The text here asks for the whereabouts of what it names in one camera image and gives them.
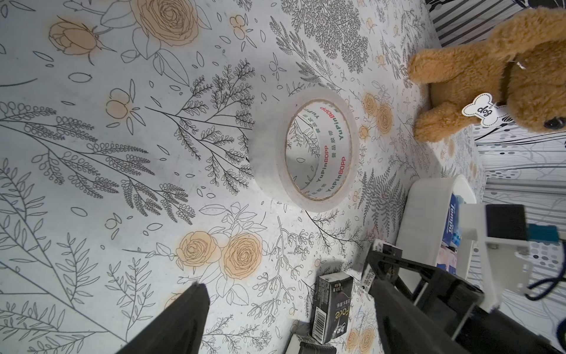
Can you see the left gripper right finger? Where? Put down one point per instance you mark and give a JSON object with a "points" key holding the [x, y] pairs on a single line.
{"points": [[403, 328]]}

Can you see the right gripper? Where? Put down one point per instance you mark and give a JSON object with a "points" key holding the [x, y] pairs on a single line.
{"points": [[441, 295]]}

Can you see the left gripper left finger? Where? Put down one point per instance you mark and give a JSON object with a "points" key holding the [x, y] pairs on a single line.
{"points": [[178, 329]]}

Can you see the blue Tempo tissue pack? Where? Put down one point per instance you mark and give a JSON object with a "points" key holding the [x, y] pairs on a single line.
{"points": [[452, 233]]}

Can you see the black Face tissue pack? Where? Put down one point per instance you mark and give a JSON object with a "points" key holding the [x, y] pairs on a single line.
{"points": [[333, 295]]}

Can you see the pink tissue pack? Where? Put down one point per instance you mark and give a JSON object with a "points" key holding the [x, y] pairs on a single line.
{"points": [[447, 260]]}

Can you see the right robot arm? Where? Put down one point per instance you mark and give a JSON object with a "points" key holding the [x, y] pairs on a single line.
{"points": [[501, 234]]}

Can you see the white storage box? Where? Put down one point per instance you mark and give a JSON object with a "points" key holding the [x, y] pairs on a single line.
{"points": [[421, 229]]}

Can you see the clear tape roll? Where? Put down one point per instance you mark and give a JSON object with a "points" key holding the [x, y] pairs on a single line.
{"points": [[317, 183]]}

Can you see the brown plush dog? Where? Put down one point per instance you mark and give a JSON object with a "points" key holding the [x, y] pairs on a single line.
{"points": [[521, 65]]}

